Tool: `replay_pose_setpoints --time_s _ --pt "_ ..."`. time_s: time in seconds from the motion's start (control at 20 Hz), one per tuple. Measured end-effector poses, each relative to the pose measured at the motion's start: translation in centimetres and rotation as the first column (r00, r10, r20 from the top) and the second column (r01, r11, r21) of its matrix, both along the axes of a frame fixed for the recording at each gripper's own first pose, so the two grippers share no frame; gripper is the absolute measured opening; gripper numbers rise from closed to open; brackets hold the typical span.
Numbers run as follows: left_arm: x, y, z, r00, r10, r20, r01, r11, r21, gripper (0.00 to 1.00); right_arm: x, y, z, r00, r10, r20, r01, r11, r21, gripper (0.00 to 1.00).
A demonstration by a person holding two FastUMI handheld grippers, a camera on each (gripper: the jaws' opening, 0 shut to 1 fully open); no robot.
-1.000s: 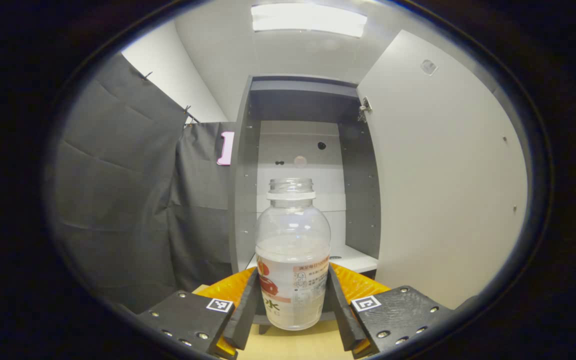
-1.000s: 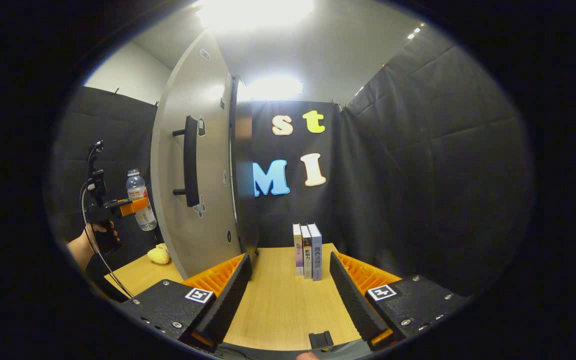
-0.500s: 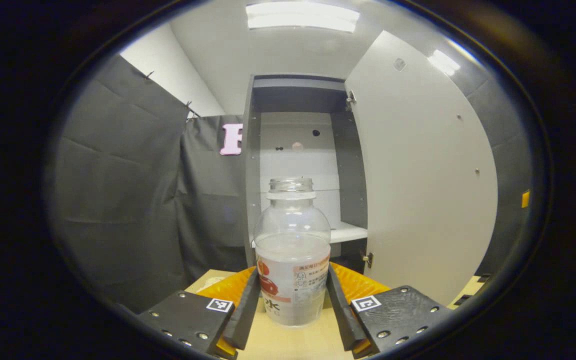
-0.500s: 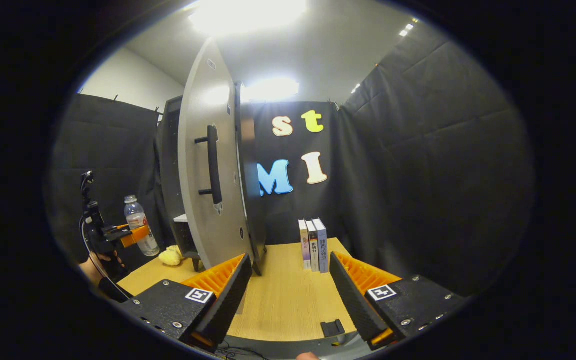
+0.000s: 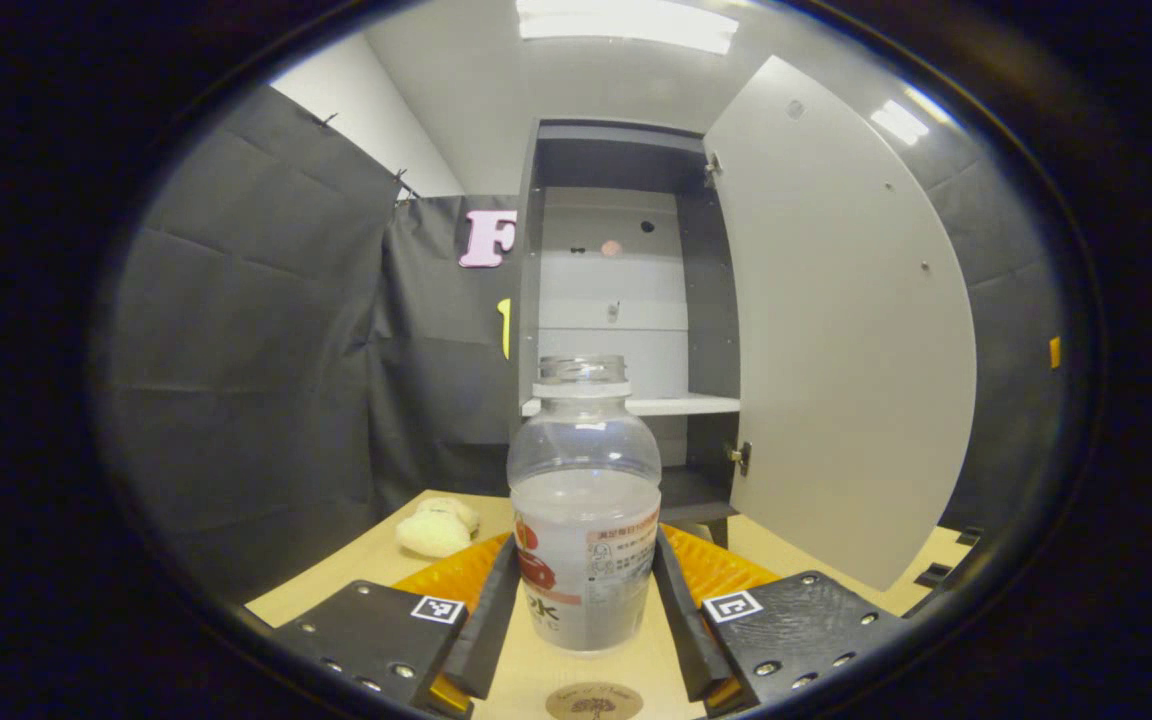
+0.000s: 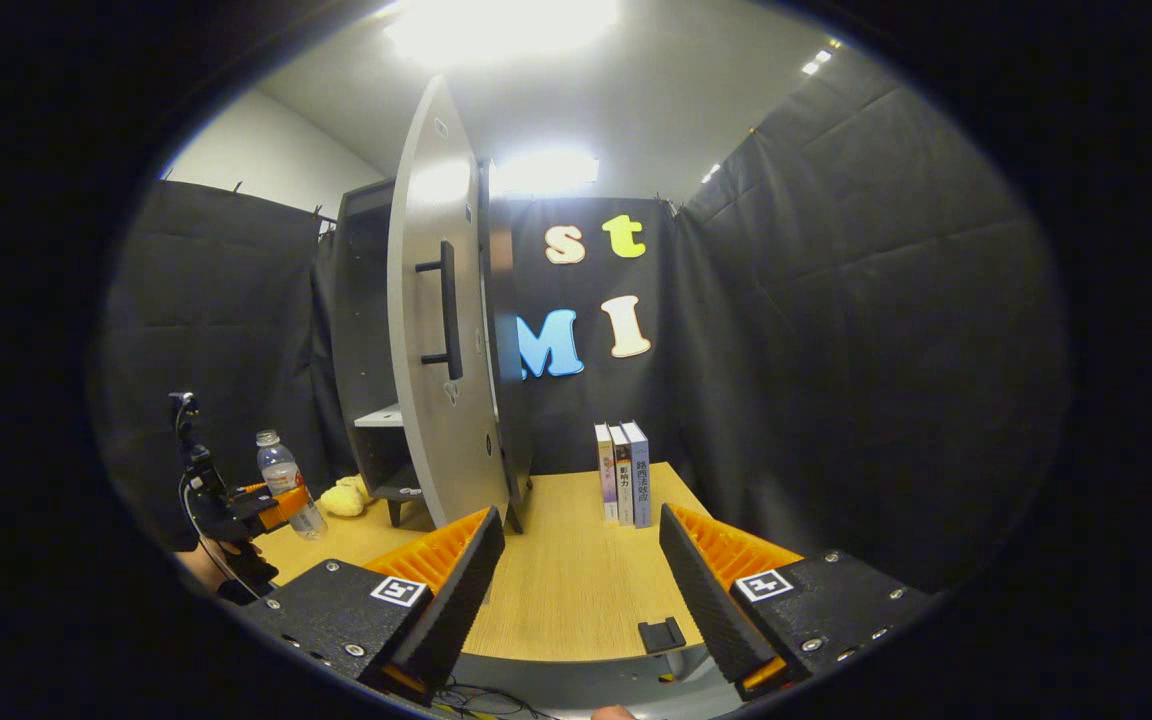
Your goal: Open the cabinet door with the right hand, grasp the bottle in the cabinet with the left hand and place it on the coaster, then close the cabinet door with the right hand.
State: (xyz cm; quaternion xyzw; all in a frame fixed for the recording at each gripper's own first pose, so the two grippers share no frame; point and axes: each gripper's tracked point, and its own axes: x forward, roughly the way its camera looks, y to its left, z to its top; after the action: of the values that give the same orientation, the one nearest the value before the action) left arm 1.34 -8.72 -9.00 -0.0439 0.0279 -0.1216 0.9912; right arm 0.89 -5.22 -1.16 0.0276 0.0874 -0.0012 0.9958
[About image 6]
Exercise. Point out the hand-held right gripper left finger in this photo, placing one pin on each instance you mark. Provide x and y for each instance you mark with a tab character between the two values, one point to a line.
456	600

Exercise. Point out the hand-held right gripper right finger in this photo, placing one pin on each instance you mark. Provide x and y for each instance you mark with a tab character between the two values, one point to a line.
704	600

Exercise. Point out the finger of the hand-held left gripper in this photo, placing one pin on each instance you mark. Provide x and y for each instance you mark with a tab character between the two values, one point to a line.
288	508
254	488

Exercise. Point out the clear plastic bottle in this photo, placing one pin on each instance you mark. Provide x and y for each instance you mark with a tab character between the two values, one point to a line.
281	470

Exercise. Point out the dark cabinet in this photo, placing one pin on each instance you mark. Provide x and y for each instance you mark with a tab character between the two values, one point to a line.
366	300

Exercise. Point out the black table clamp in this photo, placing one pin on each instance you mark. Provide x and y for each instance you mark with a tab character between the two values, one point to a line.
661	635

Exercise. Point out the yellow plush toy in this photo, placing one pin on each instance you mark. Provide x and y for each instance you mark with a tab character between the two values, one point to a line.
346	498

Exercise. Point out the grey blue spine book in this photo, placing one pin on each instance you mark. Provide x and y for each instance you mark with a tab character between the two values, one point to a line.
641	480

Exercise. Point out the black backdrop cloth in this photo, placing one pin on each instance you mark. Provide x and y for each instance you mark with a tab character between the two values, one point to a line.
836	330

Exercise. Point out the large ceiling light panel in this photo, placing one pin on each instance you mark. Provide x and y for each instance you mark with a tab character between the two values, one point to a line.
501	30

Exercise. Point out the double ceiling light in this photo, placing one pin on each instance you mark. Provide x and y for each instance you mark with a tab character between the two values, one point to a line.
821	60

